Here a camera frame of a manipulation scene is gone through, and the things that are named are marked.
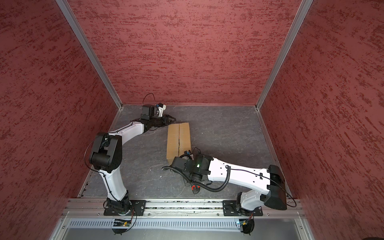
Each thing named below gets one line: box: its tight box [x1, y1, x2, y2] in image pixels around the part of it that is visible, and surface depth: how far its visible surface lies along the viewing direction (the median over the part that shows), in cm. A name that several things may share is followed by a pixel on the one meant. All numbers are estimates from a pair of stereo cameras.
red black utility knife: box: [191, 185, 201, 195], surface depth 66 cm
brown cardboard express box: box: [166, 122, 192, 165], surface depth 84 cm
